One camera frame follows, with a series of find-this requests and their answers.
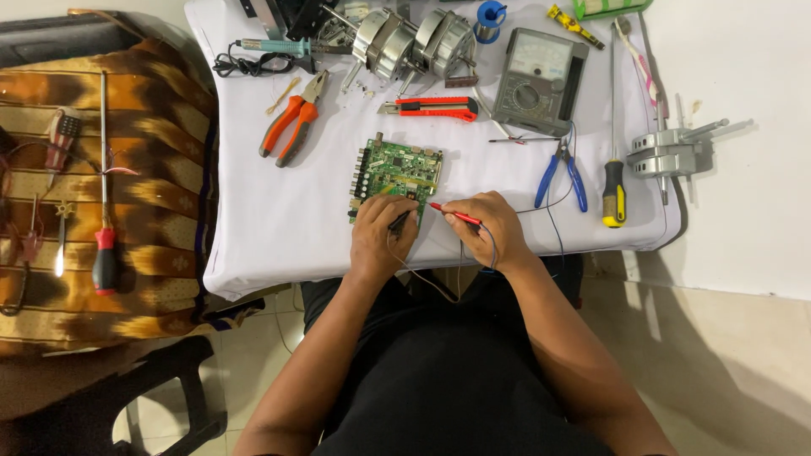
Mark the pink white toothbrush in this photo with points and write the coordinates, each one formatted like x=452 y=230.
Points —
x=640 y=60

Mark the person's black clothing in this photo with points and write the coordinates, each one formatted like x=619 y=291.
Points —
x=443 y=380

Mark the white table cloth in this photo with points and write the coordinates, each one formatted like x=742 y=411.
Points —
x=285 y=215

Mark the tan rubber band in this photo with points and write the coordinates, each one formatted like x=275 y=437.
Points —
x=283 y=95

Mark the small brown block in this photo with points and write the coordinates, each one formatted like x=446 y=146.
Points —
x=461 y=81

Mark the black metal part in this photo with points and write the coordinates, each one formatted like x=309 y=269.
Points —
x=310 y=16

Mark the grey metal bracket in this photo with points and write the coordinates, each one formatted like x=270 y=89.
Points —
x=263 y=16

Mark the blue solder spool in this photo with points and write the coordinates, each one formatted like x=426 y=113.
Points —
x=489 y=19

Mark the black multimeter probe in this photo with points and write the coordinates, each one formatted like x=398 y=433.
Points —
x=400 y=221

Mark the green plastic container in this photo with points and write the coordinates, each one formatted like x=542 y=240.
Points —
x=608 y=7

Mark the red utility knife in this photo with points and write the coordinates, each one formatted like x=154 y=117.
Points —
x=437 y=109

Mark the red multimeter probe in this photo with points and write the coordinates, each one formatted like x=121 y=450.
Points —
x=453 y=213

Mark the silver fan motor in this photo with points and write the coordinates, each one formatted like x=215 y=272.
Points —
x=383 y=47
x=443 y=41

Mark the yellow tester pen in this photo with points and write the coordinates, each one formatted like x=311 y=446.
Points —
x=573 y=25

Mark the brown patterned cloth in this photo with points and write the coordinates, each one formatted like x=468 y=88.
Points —
x=158 y=190

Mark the grey analog multimeter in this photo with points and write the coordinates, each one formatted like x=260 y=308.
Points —
x=538 y=79

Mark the black cushion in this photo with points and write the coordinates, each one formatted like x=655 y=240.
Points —
x=57 y=38

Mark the person's right hand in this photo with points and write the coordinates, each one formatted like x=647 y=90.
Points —
x=497 y=231

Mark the small screwdriver with yellow cap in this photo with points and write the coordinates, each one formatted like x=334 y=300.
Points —
x=61 y=240

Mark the black plastic stool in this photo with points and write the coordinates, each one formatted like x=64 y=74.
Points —
x=82 y=411

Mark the silver motor with long shaft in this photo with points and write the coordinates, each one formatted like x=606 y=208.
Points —
x=665 y=155

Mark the teal soldering iron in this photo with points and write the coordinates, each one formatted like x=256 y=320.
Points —
x=279 y=46

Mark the thin metal rod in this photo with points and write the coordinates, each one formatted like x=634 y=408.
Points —
x=523 y=140

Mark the green circuit board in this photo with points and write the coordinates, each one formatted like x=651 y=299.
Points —
x=396 y=168

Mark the person's left hand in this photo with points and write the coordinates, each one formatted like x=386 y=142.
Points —
x=377 y=244

